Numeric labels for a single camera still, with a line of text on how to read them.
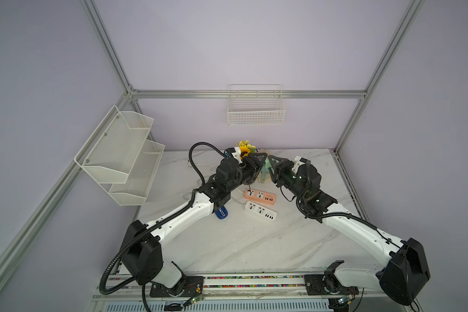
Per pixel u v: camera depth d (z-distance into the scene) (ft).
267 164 2.38
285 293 2.40
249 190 3.19
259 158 2.17
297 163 2.31
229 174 1.81
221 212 2.97
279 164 2.22
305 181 1.80
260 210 3.00
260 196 3.17
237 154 2.28
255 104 3.10
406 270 1.31
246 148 2.87
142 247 1.35
